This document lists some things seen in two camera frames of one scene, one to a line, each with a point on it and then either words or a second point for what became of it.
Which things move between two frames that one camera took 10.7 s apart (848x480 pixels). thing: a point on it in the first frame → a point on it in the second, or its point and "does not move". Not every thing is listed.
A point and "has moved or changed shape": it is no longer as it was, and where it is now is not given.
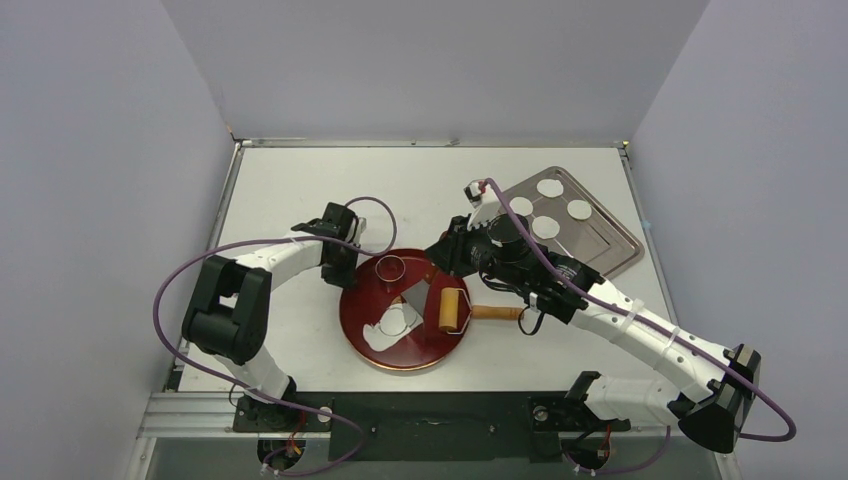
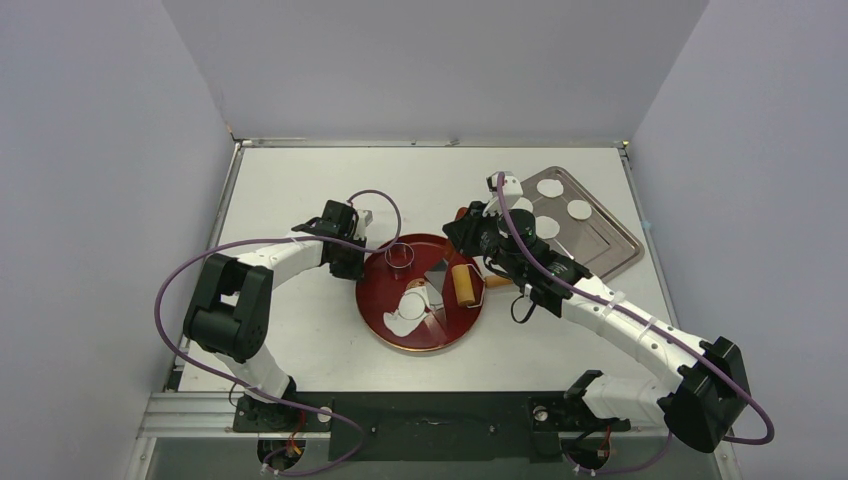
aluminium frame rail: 214,415 does not move
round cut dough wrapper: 393,321 → 411,305
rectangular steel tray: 571,221 does not move
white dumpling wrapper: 579,209 does not move
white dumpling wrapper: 545,227 does not move
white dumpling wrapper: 550,188 does not move
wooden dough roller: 455,310 has moved or changed shape
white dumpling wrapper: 521,206 does not move
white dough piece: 396,322 → 412,308
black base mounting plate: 508,426 does not move
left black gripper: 346,279 does not move
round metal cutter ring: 390,268 → 399,255
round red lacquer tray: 391,319 has moved or changed shape
